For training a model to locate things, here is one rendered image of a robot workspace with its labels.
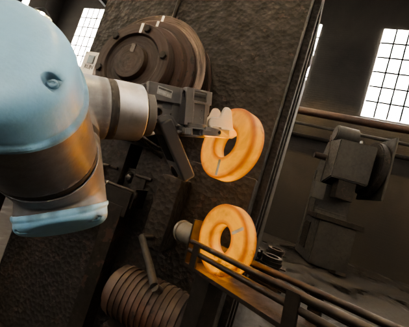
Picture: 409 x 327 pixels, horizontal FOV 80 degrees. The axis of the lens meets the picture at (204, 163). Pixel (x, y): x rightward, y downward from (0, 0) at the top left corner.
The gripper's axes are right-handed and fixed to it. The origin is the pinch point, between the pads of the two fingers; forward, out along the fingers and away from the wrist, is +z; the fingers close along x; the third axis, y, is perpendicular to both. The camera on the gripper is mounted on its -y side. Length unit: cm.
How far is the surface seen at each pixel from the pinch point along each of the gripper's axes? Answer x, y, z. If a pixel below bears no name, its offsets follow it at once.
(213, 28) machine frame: 47, 44, 26
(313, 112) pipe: 302, 85, 514
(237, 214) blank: -2.6, -16.4, 1.2
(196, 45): 35.2, 30.4, 10.8
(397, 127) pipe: 161, 59, 610
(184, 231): 12.6, -25.2, -2.3
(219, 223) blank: 2.1, -19.8, 0.4
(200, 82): 30.2, 17.3, 10.6
